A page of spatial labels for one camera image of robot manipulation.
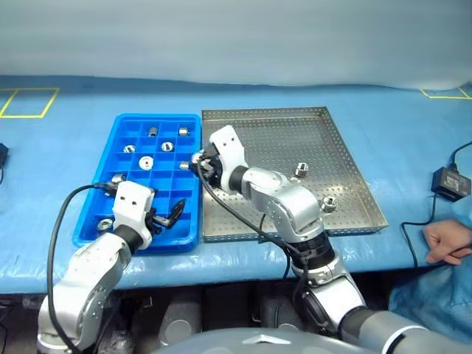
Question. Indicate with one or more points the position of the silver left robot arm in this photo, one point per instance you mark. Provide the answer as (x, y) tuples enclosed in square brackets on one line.
[(92, 265)]

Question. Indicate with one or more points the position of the black power adapter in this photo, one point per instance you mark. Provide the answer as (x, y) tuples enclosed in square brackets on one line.
[(450, 183)]

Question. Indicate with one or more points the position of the metal nut tray bottom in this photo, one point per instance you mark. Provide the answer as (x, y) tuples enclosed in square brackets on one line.
[(104, 223)]

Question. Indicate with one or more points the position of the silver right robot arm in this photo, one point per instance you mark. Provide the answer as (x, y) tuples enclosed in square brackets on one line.
[(287, 199)]

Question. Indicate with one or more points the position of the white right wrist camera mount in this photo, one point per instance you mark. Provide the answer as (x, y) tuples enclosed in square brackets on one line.
[(230, 155)]

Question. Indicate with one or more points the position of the white round part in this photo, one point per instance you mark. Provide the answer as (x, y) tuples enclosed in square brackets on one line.
[(146, 162)]

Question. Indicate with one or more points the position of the person's bare hand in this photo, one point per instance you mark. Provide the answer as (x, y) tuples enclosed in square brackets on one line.
[(450, 239)]

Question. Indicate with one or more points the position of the perforated metal tray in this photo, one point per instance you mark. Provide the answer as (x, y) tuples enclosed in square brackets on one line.
[(295, 140)]

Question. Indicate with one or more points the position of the person's blue gown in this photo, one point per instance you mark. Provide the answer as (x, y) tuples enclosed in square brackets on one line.
[(435, 295)]

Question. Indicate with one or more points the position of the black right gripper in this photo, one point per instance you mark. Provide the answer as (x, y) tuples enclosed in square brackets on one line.
[(215, 171)]

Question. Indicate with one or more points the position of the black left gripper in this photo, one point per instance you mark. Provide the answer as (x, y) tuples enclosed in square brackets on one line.
[(155, 221)]

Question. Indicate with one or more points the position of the grey rounded shape under table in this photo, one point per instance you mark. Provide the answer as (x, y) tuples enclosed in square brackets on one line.
[(280, 317), (180, 324)]

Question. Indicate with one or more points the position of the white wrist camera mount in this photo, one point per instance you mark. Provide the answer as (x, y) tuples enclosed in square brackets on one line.
[(230, 155), (131, 206)]

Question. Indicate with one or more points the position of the grey robot torso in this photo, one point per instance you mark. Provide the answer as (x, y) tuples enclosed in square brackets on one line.
[(258, 344)]

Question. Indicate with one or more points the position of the blue compartment tray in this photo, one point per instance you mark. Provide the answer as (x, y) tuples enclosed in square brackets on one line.
[(107, 166)]

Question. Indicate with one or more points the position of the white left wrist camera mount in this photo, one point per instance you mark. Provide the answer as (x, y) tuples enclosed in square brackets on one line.
[(131, 206)]

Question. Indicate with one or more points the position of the metal nut on tray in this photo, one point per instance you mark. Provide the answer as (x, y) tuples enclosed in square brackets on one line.
[(301, 170)]

